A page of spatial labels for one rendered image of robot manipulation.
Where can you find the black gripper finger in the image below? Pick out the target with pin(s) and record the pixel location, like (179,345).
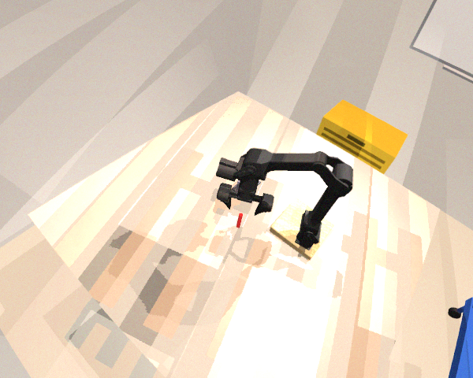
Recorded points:
(227,203)
(258,210)

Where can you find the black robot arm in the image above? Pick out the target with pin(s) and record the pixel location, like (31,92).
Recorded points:
(257,162)

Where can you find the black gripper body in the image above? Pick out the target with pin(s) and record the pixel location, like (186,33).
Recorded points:
(266,201)

